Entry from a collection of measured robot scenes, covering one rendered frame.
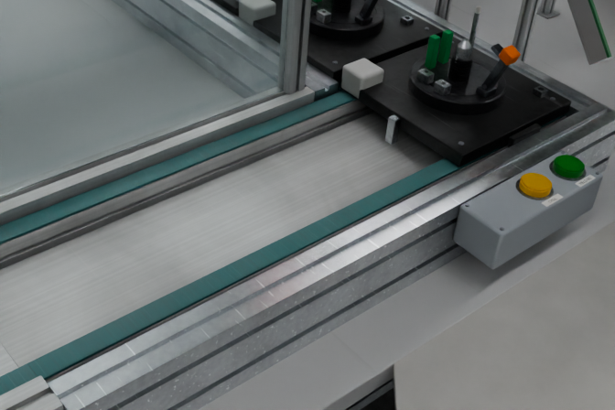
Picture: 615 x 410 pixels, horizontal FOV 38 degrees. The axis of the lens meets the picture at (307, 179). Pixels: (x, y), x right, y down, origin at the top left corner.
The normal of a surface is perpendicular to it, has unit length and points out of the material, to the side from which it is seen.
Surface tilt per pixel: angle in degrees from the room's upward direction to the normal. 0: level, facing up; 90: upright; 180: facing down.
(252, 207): 0
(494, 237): 90
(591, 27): 90
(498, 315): 0
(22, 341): 0
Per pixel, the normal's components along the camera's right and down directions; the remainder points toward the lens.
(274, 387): 0.07, -0.80
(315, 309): 0.64, 0.50
